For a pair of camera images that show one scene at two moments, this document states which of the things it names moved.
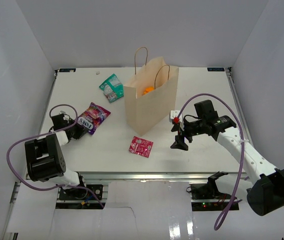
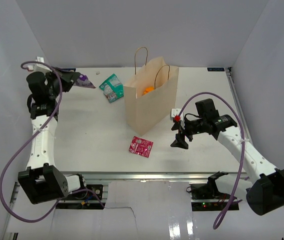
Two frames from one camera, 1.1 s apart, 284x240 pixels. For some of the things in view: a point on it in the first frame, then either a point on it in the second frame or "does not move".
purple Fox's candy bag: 92,117 -> 83,80
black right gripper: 180,140 does not move
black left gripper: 80,130 -> 70,77
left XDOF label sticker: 67,70 does not move
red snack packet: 139,146 does not move
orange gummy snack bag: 148,89 does not move
